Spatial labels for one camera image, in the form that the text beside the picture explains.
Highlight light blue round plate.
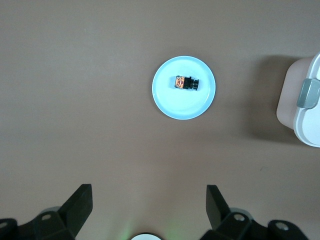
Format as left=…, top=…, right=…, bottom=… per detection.
left=151, top=55, right=217, bottom=121

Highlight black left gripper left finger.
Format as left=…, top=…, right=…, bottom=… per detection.
left=34, top=184, right=94, bottom=240

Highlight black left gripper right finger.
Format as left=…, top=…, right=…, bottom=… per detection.
left=199, top=184, right=254, bottom=240

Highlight white lidded box grey latches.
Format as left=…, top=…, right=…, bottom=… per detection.
left=276, top=51, right=320, bottom=148

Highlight small black orange bottle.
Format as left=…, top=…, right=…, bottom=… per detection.
left=174, top=75, right=200, bottom=92

